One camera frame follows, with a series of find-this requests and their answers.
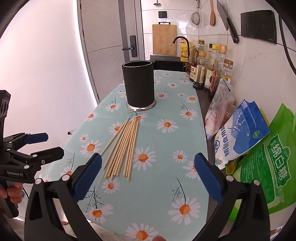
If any translucent plastic jar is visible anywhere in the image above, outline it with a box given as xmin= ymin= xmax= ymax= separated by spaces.
xmin=223 ymin=95 xmax=238 ymax=123

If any small clear bottle orange cap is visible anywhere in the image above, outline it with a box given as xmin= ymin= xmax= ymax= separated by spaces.
xmin=193 ymin=51 xmax=207 ymax=90

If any black wall socket panel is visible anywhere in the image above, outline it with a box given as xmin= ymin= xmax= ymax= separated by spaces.
xmin=240 ymin=10 xmax=277 ymax=44

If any green sugar bag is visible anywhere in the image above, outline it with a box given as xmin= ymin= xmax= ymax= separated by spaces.
xmin=228 ymin=103 xmax=296 ymax=215

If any white packet red print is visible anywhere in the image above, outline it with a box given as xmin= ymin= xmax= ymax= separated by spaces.
xmin=205 ymin=80 xmax=234 ymax=141

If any blue white salt bag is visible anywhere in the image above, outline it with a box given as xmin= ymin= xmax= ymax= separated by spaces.
xmin=214 ymin=99 xmax=270 ymax=171

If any black door lock handle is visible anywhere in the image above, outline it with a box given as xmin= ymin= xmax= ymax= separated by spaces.
xmin=122 ymin=35 xmax=138 ymax=57

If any wooden spatula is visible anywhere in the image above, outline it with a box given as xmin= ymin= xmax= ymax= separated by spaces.
xmin=209 ymin=0 xmax=216 ymax=26

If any black utensil holder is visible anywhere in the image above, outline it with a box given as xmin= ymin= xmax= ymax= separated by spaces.
xmin=122 ymin=60 xmax=157 ymax=112

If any tall clear bottle orange cap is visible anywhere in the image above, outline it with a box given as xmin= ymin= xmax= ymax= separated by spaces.
xmin=218 ymin=44 xmax=227 ymax=61

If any floral daisy tablecloth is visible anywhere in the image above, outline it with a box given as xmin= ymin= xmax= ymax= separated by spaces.
xmin=38 ymin=70 xmax=210 ymax=241

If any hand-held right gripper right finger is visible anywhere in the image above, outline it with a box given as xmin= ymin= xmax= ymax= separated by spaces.
xmin=194 ymin=152 xmax=271 ymax=241

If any clear bottle black cap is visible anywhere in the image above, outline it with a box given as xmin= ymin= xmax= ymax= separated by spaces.
xmin=205 ymin=44 xmax=215 ymax=90

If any wooden cutting board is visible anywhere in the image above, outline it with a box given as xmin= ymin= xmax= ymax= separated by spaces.
xmin=152 ymin=22 xmax=177 ymax=56

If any kitchen cleaver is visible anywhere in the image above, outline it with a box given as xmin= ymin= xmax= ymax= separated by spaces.
xmin=216 ymin=0 xmax=239 ymax=44

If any dark bottle yellow cap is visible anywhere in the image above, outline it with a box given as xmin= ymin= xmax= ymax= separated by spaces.
xmin=208 ymin=44 xmax=220 ymax=100

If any metal strainer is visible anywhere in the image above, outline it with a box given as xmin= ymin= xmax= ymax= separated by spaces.
xmin=191 ymin=0 xmax=201 ymax=25

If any black sink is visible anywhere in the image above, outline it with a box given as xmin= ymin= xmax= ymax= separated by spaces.
xmin=150 ymin=54 xmax=189 ymax=72

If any person's left hand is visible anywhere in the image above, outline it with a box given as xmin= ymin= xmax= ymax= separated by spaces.
xmin=0 ymin=181 xmax=24 ymax=200

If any grey door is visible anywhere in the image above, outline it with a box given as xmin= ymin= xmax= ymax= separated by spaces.
xmin=77 ymin=0 xmax=146 ymax=105

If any black cable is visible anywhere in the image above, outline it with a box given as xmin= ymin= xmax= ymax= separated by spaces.
xmin=279 ymin=11 xmax=296 ymax=75

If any pile of wooden chopsticks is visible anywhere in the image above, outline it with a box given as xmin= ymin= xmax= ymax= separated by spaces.
xmin=100 ymin=117 xmax=139 ymax=181

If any dark soy sauce bottle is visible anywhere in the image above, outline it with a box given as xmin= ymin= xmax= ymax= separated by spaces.
xmin=189 ymin=51 xmax=200 ymax=82

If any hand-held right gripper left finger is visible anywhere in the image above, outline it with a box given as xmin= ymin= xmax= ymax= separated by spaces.
xmin=24 ymin=152 xmax=102 ymax=241

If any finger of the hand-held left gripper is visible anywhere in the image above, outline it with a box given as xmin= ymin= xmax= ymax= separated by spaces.
xmin=2 ymin=132 xmax=48 ymax=151
xmin=7 ymin=146 xmax=65 ymax=172

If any yellow oil jug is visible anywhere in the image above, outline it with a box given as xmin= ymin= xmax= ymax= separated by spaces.
xmin=180 ymin=39 xmax=192 ymax=62

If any black faucet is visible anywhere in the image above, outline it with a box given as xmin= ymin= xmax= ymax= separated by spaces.
xmin=173 ymin=36 xmax=191 ymax=72

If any yellow packet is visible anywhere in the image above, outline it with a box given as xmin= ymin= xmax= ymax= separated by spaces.
xmin=259 ymin=108 xmax=270 ymax=127

